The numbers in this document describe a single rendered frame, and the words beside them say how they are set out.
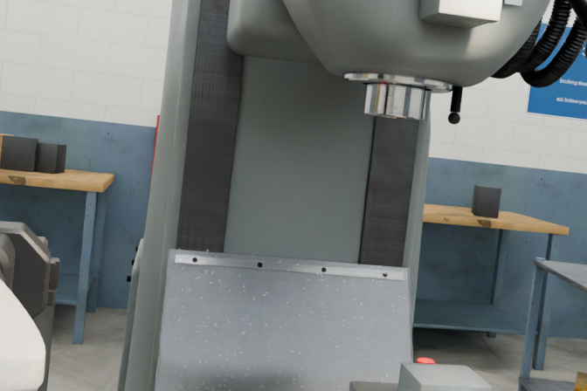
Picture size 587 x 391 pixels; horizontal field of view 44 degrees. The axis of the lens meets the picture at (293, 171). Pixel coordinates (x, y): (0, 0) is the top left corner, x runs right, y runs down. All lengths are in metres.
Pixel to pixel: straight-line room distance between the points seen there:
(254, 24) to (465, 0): 0.25
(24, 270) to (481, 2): 0.30
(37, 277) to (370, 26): 0.26
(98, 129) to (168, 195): 3.83
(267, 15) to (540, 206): 4.83
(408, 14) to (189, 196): 0.50
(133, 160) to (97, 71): 0.61
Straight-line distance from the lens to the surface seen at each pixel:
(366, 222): 0.95
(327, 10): 0.50
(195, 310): 0.91
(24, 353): 0.20
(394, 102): 0.55
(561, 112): 5.46
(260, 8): 0.66
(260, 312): 0.92
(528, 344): 3.36
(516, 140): 5.31
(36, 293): 0.39
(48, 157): 4.31
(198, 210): 0.92
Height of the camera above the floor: 1.26
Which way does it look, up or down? 3 degrees down
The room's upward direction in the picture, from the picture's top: 6 degrees clockwise
